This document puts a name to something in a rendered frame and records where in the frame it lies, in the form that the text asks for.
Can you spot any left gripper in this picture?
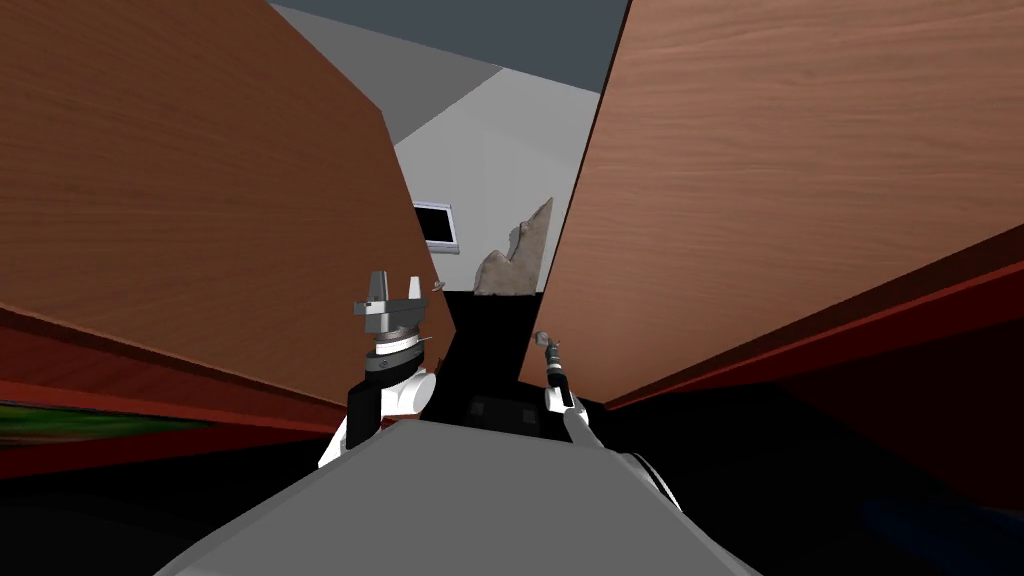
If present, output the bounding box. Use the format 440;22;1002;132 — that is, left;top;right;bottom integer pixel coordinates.
354;271;426;337

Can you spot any beige jagged rock shape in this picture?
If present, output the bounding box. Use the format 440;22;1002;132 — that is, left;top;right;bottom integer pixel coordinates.
472;197;555;297

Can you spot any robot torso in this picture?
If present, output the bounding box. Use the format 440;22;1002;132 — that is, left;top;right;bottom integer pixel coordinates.
154;393;763;576

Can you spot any brown wooden door leaf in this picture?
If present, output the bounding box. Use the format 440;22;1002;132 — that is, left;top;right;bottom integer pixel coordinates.
0;0;458;409
518;0;1024;406

